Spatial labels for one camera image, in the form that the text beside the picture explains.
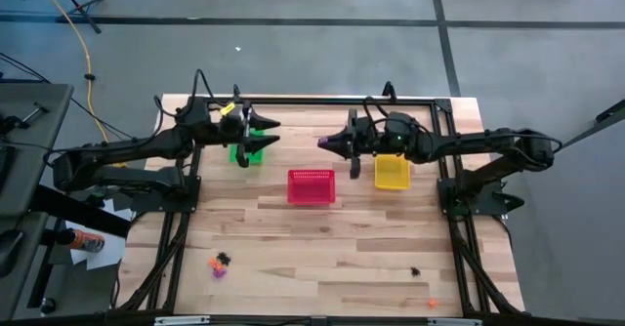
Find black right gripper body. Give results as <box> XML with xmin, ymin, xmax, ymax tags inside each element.
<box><xmin>346</xmin><ymin>108</ymin><xmax>391</xmax><ymax>181</ymax></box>

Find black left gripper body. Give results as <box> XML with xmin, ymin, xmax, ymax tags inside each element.
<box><xmin>209</xmin><ymin>102</ymin><xmax>253</xmax><ymax>169</ymax></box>

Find green plastic basket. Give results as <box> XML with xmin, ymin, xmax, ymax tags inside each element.
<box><xmin>229</xmin><ymin>128</ymin><xmax>266</xmax><ymax>165</ymax></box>

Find yellow plastic basket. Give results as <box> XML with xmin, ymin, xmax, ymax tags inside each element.
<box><xmin>374</xmin><ymin>153</ymin><xmax>411</xmax><ymax>191</ymax></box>

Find red plastic basket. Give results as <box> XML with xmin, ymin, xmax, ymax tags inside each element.
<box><xmin>286</xmin><ymin>169</ymin><xmax>337</xmax><ymax>206</ymax></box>

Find white paper sheets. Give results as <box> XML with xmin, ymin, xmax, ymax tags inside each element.
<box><xmin>65</xmin><ymin>198</ymin><xmax>134</xmax><ymax>272</ymax></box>

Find black desk leg bar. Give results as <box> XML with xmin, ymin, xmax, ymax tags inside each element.
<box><xmin>28</xmin><ymin>183</ymin><xmax>133</xmax><ymax>239</ymax></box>

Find orange drink bottle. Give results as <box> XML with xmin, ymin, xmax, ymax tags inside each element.
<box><xmin>57</xmin><ymin>227</ymin><xmax>106</xmax><ymax>254</ymax></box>

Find grey desk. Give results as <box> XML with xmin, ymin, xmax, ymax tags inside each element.
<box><xmin>0</xmin><ymin>82</ymin><xmax>75</xmax><ymax>317</ymax></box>

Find black tripod stand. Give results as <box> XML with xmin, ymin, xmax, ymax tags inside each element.
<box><xmin>48</xmin><ymin>0</ymin><xmax>106</xmax><ymax>35</ymax></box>

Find black stand leg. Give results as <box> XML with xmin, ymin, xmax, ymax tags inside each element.
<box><xmin>561</xmin><ymin>99</ymin><xmax>625</xmax><ymax>149</ymax></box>

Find black computer mouse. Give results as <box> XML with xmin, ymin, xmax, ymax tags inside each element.
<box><xmin>0</xmin><ymin>228</ymin><xmax>24</xmax><ymax>279</ymax></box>

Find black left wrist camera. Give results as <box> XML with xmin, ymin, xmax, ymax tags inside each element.
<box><xmin>217</xmin><ymin>104</ymin><xmax>245</xmax><ymax>135</ymax></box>

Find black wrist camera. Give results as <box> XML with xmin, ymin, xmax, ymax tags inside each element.
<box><xmin>383</xmin><ymin>111</ymin><xmax>416</xmax><ymax>152</ymax></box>
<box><xmin>217</xmin><ymin>104</ymin><xmax>245</xmax><ymax>135</ymax></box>

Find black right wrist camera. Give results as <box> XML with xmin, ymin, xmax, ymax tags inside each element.
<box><xmin>383</xmin><ymin>111</ymin><xmax>416</xmax><ymax>152</ymax></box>

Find black aluminium table frame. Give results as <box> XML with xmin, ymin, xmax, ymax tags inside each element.
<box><xmin>116</xmin><ymin>96</ymin><xmax>526</xmax><ymax>317</ymax></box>

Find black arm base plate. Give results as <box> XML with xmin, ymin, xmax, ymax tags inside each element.
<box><xmin>437</xmin><ymin>177</ymin><xmax>510</xmax><ymax>218</ymax></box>
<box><xmin>130</xmin><ymin>173</ymin><xmax>202</xmax><ymax>215</ymax></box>

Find silver aluminium bracket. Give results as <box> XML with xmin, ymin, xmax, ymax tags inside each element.
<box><xmin>154</xmin><ymin>315</ymin><xmax>211</xmax><ymax>326</ymax></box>
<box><xmin>428</xmin><ymin>318</ymin><xmax>482</xmax><ymax>326</ymax></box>

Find yellow cable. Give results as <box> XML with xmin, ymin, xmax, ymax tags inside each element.
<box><xmin>29</xmin><ymin>0</ymin><xmax>111</xmax><ymax>144</ymax></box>

